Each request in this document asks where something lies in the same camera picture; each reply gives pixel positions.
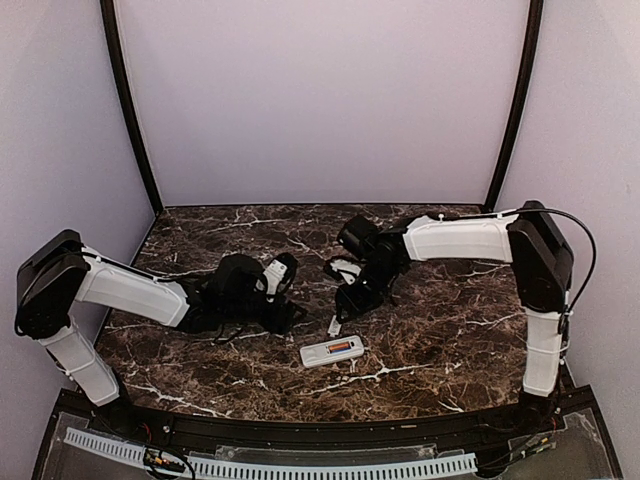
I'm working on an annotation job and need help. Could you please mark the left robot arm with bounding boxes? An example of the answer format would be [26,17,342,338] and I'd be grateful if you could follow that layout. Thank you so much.
[14,229,307,436]

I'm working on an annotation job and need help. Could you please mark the black frame post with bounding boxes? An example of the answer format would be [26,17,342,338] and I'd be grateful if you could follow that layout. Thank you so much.
[482,0,544,212]
[99,0,164,216]

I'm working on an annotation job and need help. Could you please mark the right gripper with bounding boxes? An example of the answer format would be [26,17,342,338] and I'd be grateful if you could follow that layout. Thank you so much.
[335,259,401,324]

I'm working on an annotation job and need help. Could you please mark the left black frame post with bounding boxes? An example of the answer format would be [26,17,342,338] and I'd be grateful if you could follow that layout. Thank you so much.
[99,0,164,216]

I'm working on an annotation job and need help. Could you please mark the orange battery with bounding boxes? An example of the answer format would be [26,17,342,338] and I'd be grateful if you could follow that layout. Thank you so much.
[328,342,352,350]

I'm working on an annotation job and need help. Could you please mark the white remote control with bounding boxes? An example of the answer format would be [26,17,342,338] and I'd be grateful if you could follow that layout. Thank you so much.
[299,335,365,368]

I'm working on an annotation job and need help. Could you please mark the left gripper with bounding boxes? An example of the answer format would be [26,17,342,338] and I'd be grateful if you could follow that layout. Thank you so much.
[222,291,307,334]

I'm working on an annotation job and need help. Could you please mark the white battery cover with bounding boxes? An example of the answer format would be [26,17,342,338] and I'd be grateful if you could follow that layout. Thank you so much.
[327,317,342,338]

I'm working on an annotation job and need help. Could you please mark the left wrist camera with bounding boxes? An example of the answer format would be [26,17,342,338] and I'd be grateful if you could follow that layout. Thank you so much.
[256,252,299,297]

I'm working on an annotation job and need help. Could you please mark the right black frame post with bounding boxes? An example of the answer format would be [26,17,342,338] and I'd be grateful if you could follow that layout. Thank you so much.
[482,0,544,212]

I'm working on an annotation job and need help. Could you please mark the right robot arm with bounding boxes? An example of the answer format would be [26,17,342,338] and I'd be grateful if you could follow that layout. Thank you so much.
[335,201,584,434]

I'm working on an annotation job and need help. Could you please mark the black front rail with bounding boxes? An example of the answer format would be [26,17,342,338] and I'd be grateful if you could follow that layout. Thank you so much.
[54,389,596,454]

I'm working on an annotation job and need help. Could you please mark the white slotted cable duct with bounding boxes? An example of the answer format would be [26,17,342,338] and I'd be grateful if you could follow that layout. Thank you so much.
[64,427,478,479]

